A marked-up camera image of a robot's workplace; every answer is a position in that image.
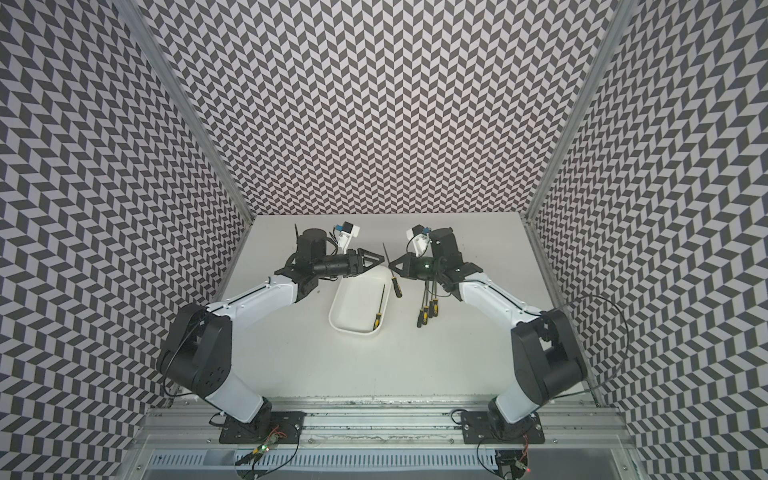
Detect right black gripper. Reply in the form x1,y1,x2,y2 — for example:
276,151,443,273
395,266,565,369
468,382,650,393
388,252,444,280

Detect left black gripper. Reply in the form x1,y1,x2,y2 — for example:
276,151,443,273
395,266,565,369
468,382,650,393
314,248,385,278

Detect white plastic storage tray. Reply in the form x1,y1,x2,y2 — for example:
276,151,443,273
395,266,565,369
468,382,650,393
328,265,393,337

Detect file tool yellow black handle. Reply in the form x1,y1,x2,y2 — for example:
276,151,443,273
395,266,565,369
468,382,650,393
372,285,387,331

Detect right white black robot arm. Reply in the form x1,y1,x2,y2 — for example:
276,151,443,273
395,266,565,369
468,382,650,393
389,225,588,440

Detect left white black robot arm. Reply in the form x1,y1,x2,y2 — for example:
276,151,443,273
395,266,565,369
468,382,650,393
156,228,385,436

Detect right base wiring with board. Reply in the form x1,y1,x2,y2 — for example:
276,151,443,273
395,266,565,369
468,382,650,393
449,406,532,480

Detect base wiring with board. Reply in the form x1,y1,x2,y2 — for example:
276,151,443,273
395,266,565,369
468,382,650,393
449,406,532,480
235,419,301,480

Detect left base wiring with board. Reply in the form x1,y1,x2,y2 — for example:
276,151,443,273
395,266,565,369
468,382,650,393
235,419,301,480

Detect right wrist camera white blue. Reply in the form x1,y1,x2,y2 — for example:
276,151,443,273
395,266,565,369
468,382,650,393
406,224,431,257

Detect wrist camera white blue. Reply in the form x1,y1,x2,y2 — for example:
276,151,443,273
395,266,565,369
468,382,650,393
406,224,431,257
332,222,360,254

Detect left wrist camera white blue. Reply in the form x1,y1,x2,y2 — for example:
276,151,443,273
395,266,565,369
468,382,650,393
332,222,360,254

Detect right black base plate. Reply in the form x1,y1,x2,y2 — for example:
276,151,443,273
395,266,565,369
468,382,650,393
457,410,545,445

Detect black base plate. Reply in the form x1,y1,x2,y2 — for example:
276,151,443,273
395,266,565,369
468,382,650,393
457,410,545,445
219,411,306,445

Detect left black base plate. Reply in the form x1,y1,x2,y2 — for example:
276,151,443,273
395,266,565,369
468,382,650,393
219,411,306,445

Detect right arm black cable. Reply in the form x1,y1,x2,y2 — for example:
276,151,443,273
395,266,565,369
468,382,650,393
551,293,630,400

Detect aluminium front rail frame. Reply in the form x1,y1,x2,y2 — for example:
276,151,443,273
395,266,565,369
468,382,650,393
117,396,647,479

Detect right aluminium corner post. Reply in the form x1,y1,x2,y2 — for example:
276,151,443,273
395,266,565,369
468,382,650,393
523,0,639,225

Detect aluminium corner post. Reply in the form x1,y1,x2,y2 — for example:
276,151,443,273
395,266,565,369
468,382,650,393
523,0,639,225
111,0,254,224

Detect left aluminium corner post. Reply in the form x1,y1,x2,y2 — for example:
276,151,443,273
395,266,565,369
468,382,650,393
111,0,254,224

